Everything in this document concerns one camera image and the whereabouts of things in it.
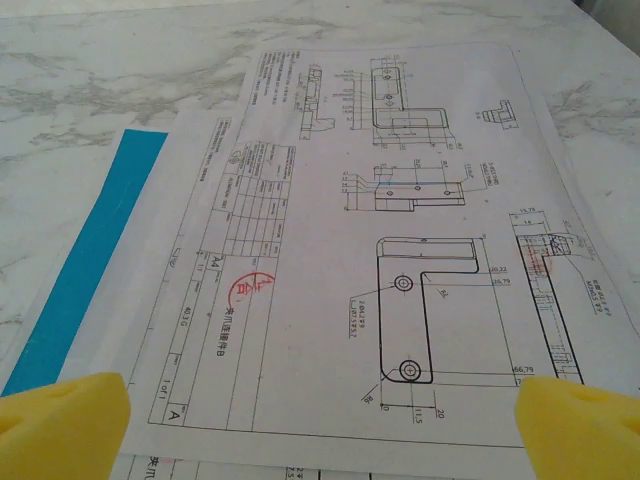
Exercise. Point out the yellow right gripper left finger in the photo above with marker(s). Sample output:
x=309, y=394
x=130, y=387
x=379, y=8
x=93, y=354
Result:
x=60, y=430

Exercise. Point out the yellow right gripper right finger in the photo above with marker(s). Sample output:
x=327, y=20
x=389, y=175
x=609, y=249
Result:
x=580, y=435

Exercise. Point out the teal plastic folder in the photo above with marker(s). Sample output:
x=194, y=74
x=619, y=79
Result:
x=100, y=260

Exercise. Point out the drawing sheet with red stamp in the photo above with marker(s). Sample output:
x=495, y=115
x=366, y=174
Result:
x=310, y=325

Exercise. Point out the drawing sheet with text notes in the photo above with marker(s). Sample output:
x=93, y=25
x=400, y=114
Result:
x=450, y=90

